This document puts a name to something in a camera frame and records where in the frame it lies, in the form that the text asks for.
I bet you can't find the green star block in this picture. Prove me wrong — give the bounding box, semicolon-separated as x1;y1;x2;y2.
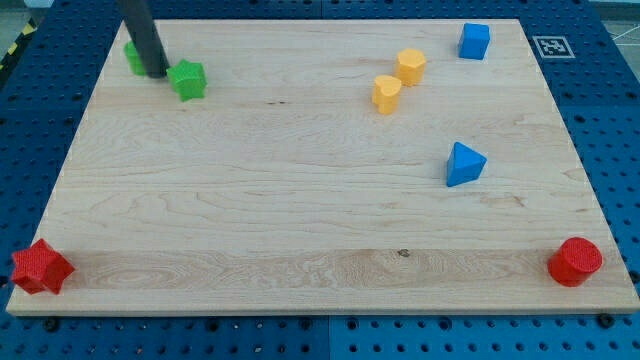
166;59;207;101

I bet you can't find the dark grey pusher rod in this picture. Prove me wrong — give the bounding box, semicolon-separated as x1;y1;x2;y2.
116;0;169;79

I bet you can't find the blue triangle block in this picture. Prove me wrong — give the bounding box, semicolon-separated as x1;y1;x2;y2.
446;142;487;187

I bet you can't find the white fiducial marker tag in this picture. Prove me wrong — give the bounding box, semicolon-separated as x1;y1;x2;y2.
532;35;575;59

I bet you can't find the blue cube block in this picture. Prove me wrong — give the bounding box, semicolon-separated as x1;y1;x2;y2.
458;23;491;60

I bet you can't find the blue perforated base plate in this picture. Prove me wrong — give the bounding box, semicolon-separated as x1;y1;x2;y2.
1;0;639;359

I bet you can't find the light wooden board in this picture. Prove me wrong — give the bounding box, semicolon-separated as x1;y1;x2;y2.
7;19;639;316

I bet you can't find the red cylinder block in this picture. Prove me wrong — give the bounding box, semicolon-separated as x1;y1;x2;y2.
547;237;604;287

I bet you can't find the yellow hexagon block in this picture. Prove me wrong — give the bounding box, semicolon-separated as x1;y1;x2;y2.
395;48;427;86

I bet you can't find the green round block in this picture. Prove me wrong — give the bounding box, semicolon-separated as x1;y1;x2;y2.
123;41;146;76

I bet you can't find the red star block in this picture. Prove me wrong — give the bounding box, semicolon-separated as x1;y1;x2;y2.
11;239;75;295

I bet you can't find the yellow heart block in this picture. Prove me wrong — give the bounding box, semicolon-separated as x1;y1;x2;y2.
371;75;402;115

